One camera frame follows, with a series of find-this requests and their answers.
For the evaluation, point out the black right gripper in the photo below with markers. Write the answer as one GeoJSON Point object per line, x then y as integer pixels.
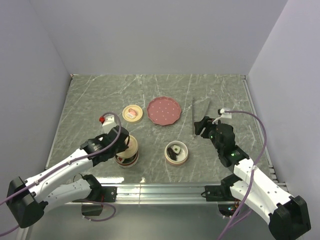
{"type": "Point", "coordinates": [199, 125]}

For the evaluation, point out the aluminium front rail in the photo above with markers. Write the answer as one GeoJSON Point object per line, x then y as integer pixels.
{"type": "Point", "coordinates": [160, 192]}

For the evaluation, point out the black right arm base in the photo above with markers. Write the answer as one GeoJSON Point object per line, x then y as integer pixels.
{"type": "Point", "coordinates": [222, 192]}

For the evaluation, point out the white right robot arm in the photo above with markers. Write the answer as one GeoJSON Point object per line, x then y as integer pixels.
{"type": "Point", "coordinates": [287, 216]}

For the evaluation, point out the cream lid pink handle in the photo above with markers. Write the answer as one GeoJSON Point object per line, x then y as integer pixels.
{"type": "Point", "coordinates": [132, 147]}

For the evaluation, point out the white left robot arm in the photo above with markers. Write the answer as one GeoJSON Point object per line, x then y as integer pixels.
{"type": "Point", "coordinates": [28, 200]}

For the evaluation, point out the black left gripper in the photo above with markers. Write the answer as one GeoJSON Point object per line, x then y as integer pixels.
{"type": "Point", "coordinates": [123, 147]}

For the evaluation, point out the steel round container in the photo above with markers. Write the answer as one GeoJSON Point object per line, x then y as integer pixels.
{"type": "Point", "coordinates": [126, 160]}

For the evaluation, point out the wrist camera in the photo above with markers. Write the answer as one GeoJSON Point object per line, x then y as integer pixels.
{"type": "Point", "coordinates": [107, 122]}
{"type": "Point", "coordinates": [224, 114]}

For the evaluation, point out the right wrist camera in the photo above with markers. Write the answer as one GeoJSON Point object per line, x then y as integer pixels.
{"type": "Point", "coordinates": [224, 114]}

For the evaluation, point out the black seaweed piece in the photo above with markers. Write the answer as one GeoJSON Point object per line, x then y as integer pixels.
{"type": "Point", "coordinates": [171, 153]}

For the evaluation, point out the cream round lunch container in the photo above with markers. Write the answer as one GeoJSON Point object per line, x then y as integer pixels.
{"type": "Point", "coordinates": [181, 157]}

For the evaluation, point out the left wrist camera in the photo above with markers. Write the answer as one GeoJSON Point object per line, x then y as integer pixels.
{"type": "Point", "coordinates": [107, 122]}

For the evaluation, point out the steel food tongs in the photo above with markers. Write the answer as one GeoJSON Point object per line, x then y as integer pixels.
{"type": "Point", "coordinates": [193, 114]}

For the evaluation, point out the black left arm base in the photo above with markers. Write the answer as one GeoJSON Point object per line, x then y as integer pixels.
{"type": "Point", "coordinates": [105, 193]}

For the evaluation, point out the cream lid with label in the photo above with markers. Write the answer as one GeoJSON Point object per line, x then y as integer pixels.
{"type": "Point", "coordinates": [132, 113]}

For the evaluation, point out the pink dotted plate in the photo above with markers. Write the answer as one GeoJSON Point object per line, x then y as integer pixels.
{"type": "Point", "coordinates": [163, 111]}

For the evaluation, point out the green sushi roll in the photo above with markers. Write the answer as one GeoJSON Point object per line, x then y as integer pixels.
{"type": "Point", "coordinates": [176, 149]}

